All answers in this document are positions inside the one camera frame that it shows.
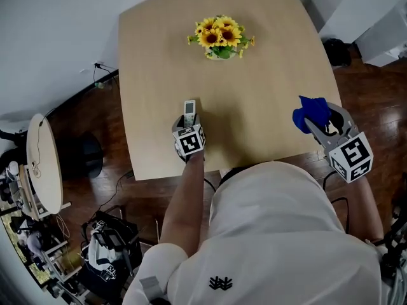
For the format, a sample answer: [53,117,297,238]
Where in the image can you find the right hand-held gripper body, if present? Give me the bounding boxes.
[328,131,374,184]

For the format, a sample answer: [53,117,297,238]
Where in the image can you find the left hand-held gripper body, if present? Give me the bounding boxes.
[172,123,207,158]

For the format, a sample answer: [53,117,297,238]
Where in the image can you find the white remote control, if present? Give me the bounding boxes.
[184,99,197,129]

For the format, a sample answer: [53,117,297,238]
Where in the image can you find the blue cloth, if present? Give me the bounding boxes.
[292,95,332,137]

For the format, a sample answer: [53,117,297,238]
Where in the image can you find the person's right forearm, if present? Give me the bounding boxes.
[345,175,386,245]

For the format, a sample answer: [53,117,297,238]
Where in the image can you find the person's left forearm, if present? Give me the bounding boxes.
[158,153,206,257]

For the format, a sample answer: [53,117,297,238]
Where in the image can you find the black and white bag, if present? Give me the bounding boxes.
[81,210,142,299]

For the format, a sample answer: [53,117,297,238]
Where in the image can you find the black waste bin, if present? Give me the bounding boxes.
[322,38,352,68]

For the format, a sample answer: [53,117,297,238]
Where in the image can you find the yellow sunflowers in white pot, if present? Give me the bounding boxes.
[186,15,256,62]

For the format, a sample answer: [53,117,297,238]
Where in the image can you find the white cabinet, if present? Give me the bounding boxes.
[355,4,407,68]

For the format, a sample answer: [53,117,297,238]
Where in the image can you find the black round stool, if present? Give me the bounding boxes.
[62,132,104,181]

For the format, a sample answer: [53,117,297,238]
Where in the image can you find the person's white shirt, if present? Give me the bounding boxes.
[122,160,390,305]

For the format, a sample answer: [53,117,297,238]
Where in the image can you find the round wooden table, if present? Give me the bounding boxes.
[26,113,64,216]

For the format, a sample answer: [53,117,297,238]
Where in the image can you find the cluttered storage shelf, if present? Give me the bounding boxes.
[0,157,81,299]

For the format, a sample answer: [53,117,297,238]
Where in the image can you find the black adapter cable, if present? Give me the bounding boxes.
[85,170,135,226]

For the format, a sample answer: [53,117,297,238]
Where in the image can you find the black wall cable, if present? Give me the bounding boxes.
[92,64,120,87]

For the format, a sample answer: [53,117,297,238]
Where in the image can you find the metal chair frame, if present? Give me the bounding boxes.
[104,205,160,245]

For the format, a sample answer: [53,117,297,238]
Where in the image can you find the black clamp mount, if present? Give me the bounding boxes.
[380,230,407,278]

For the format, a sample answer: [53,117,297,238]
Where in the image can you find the thin cable on round table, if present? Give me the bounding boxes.
[31,106,57,179]

